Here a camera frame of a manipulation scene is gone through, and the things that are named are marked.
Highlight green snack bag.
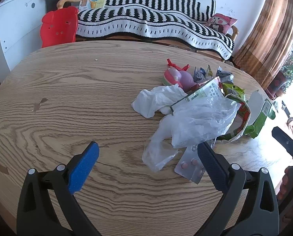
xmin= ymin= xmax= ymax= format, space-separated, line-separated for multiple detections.
xmin=217 ymin=83 xmax=251 ymax=143

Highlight green white carton box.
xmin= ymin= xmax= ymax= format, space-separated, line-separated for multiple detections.
xmin=244 ymin=91 xmax=275 ymax=138

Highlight red plastic kids chair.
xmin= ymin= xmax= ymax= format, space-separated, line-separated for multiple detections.
xmin=40 ymin=6 xmax=78 ymax=48

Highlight silver pill blister pack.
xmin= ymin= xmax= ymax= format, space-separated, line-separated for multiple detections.
xmin=174 ymin=146 xmax=206 ymax=184

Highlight brown striped curtain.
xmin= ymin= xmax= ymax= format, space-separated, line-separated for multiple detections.
xmin=233 ymin=0 xmax=293 ymax=89

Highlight pink purple toy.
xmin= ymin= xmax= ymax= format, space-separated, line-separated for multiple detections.
xmin=162 ymin=67 xmax=196 ymax=92

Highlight blue white wrapper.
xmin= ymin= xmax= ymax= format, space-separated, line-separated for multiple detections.
xmin=193 ymin=68 xmax=206 ymax=83

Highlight red cigarette box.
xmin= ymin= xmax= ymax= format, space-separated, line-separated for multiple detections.
xmin=170 ymin=76 xmax=224 ymax=112

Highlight children picture book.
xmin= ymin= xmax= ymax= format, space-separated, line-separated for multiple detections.
xmin=79 ymin=0 xmax=107 ymax=12

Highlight red ribbon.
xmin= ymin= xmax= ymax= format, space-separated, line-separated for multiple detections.
xmin=167 ymin=59 xmax=190 ymax=71

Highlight clear plastic bag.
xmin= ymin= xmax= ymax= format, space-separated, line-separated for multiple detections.
xmin=142 ymin=97 xmax=241 ymax=172

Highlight pink cartoon cushion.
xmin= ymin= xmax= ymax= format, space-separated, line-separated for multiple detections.
xmin=205 ymin=13 xmax=238 ymax=35

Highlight person right hand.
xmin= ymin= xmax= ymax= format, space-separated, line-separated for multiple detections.
xmin=277 ymin=166 xmax=292 ymax=200

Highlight white cabinet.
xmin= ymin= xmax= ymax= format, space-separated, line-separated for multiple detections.
xmin=0 ymin=0 xmax=46 ymax=82

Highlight black white striped sofa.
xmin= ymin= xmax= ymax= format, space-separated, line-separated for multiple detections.
xmin=77 ymin=0 xmax=234 ymax=60

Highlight white tissue bag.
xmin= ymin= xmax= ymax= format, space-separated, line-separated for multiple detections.
xmin=131 ymin=84 xmax=187 ymax=118

